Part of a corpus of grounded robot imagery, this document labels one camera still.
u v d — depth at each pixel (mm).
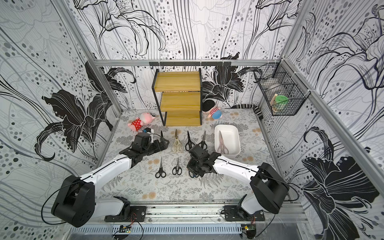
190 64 941
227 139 1016
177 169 882
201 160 636
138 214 733
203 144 988
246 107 1189
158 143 763
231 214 690
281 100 783
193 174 818
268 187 422
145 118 1051
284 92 797
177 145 981
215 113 1103
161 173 864
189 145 983
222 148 973
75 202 410
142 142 662
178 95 1008
